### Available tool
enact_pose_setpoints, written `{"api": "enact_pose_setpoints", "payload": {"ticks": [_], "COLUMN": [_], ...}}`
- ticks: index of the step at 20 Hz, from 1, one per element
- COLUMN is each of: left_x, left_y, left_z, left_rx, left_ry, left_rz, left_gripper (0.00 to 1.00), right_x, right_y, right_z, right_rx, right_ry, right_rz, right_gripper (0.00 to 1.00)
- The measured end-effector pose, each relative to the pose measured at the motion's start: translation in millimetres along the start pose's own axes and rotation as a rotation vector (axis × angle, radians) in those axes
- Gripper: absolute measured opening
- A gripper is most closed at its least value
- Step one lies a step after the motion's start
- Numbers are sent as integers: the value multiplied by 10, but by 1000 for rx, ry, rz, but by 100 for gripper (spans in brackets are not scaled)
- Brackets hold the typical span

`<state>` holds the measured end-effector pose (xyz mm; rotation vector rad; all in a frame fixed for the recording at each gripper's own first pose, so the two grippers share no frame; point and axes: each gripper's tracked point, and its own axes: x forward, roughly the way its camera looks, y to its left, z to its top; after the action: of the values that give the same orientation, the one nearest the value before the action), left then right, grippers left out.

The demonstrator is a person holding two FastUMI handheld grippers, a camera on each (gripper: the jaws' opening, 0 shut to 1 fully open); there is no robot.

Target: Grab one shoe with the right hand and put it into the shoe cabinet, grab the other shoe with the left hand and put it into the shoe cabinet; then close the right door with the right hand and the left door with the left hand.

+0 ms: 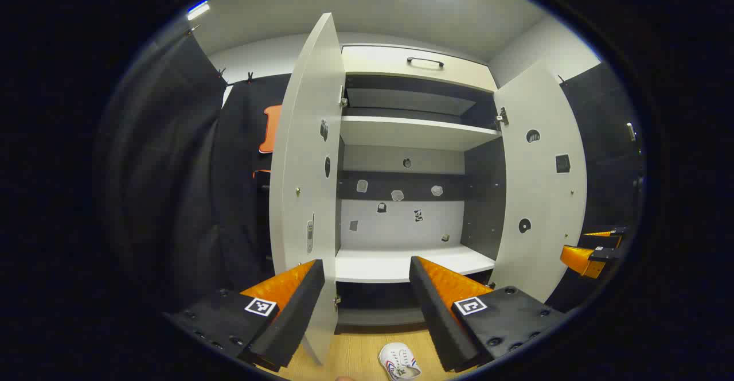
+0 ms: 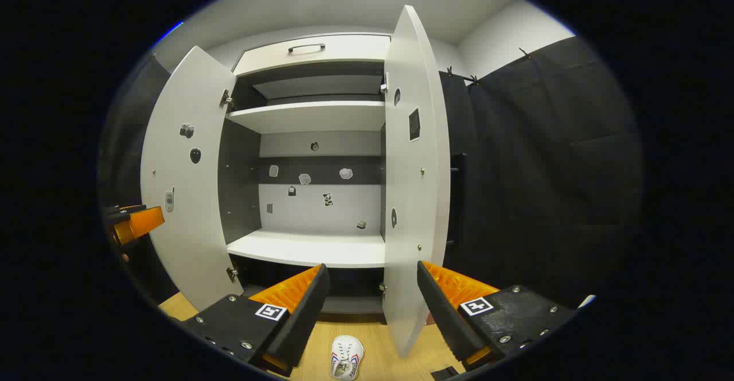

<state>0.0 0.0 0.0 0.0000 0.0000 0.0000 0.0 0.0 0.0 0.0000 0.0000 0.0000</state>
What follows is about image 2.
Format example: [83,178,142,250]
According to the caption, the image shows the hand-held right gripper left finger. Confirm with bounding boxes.
[181,263,331,377]

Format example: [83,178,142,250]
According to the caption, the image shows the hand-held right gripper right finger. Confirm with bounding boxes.
[417,261,577,370]

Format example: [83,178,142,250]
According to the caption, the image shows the white cabinet door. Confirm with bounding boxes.
[140,46,244,312]
[381,5,451,359]

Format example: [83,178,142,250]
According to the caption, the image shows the white striped canvas shoe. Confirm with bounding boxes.
[331,335,365,380]

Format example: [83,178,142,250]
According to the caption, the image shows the white shoe cabinet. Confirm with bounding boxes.
[218,32,396,320]

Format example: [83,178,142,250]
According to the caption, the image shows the white cabinet shelf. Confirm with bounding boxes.
[227,229,386,269]
[227,101,386,135]

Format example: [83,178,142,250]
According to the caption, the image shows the white cabinet drawer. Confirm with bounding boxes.
[232,34,392,76]

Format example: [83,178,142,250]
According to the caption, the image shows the black backdrop cloth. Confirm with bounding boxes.
[439,36,644,313]

